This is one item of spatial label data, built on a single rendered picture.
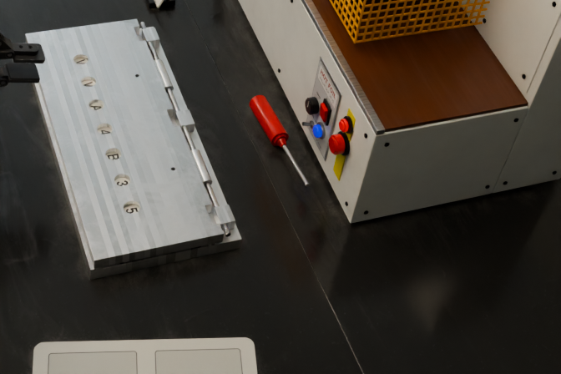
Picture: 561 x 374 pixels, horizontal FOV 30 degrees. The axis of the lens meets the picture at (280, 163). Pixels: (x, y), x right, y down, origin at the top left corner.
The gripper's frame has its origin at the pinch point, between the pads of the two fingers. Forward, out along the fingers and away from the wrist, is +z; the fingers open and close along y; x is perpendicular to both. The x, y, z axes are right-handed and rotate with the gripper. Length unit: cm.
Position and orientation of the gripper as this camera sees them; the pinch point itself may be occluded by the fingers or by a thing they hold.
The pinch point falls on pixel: (24, 63)
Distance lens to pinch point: 138.4
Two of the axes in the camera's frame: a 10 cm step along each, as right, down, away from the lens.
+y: -3.4, 6.8, 6.5
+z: 8.8, -0.2, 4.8
